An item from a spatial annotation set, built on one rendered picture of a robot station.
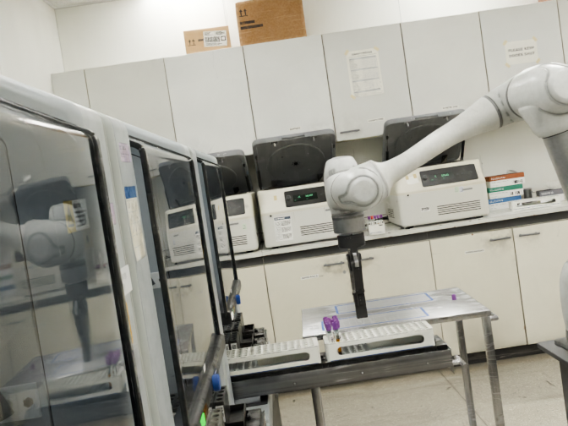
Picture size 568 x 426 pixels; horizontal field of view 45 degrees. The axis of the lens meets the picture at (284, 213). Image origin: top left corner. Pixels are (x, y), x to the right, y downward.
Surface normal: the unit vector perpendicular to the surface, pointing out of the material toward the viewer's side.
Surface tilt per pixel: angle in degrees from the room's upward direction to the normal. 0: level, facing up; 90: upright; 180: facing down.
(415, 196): 90
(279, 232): 90
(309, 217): 90
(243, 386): 90
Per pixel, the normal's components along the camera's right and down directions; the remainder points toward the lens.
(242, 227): -0.01, 0.05
